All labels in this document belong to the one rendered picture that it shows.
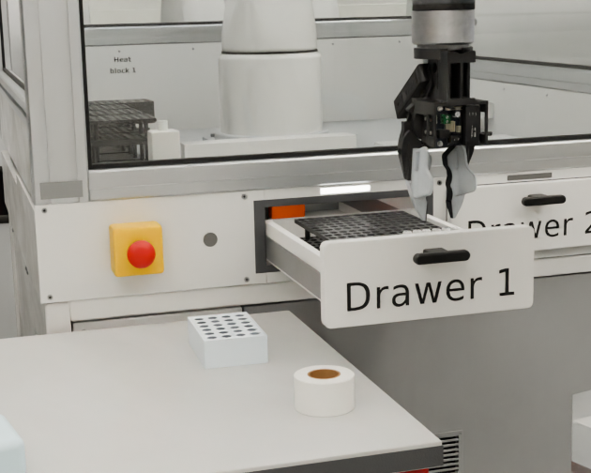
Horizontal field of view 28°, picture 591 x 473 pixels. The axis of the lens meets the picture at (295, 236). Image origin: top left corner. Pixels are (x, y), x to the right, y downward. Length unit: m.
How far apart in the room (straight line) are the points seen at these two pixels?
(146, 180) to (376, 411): 0.56
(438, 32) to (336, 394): 0.44
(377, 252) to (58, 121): 0.51
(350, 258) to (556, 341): 0.65
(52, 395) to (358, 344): 0.60
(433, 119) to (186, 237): 0.52
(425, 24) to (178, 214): 0.53
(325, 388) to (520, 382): 0.74
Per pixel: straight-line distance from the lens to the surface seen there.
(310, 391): 1.34
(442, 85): 1.41
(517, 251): 1.56
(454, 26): 1.41
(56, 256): 1.74
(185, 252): 1.77
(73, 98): 1.71
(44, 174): 1.72
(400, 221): 1.75
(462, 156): 1.47
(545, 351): 2.04
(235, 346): 1.53
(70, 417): 1.39
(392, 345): 1.91
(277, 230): 1.73
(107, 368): 1.56
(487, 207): 1.89
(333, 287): 1.47
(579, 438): 1.31
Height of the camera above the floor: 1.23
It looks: 11 degrees down
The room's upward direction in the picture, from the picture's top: 1 degrees counter-clockwise
